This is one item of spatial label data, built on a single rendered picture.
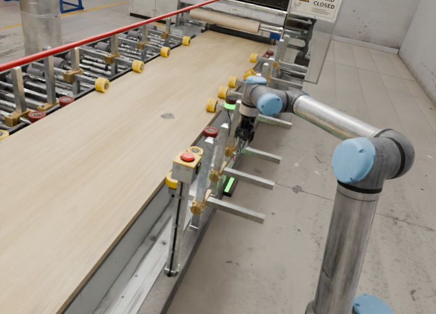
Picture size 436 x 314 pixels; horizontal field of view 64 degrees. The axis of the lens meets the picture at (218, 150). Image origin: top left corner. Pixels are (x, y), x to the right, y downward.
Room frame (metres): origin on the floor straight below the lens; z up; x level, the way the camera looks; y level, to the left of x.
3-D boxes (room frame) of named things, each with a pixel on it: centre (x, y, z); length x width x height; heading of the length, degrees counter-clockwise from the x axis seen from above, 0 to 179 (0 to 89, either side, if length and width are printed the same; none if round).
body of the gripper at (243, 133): (1.44, -0.10, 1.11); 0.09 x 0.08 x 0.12; 168
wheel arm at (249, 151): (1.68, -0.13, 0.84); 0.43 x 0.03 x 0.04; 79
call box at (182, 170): (0.91, 0.09, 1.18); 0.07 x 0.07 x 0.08; 79
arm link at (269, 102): (1.35, -0.16, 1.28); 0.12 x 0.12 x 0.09; 25
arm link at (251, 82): (1.45, -0.11, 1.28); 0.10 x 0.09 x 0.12; 25
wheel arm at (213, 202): (1.19, -0.03, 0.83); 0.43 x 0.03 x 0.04; 79
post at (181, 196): (0.91, 0.09, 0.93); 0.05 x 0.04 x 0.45; 169
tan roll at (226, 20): (4.07, 0.00, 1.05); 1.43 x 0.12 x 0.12; 79
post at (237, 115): (1.65, -0.06, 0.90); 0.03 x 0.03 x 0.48; 79
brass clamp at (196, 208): (1.19, 0.03, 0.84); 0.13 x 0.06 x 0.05; 169
